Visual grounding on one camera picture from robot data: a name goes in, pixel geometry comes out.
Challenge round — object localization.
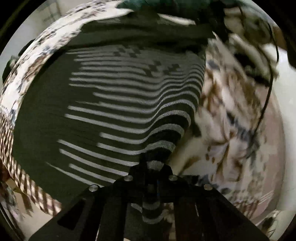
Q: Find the black white striped garment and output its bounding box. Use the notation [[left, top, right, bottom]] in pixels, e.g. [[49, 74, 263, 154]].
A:
[[12, 11, 217, 225]]

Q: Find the floral cream bed blanket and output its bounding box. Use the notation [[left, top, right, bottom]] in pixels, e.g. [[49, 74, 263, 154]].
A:
[[0, 0, 286, 225]]

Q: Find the dark green fleece blanket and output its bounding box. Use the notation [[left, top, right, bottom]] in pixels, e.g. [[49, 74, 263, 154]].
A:
[[116, 0, 236, 18]]

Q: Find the black cable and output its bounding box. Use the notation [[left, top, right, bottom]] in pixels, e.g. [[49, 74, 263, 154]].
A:
[[238, 4, 280, 140]]

